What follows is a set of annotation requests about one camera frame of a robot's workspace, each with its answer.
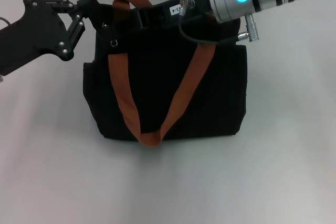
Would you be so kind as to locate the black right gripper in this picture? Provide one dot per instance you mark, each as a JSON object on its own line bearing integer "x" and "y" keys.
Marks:
{"x": 157, "y": 14}

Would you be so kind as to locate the silver metal zipper pull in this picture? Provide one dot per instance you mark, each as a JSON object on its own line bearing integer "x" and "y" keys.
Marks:
{"x": 114, "y": 43}

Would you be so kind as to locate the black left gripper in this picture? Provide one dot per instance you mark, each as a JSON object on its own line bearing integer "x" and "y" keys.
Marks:
{"x": 34, "y": 35}

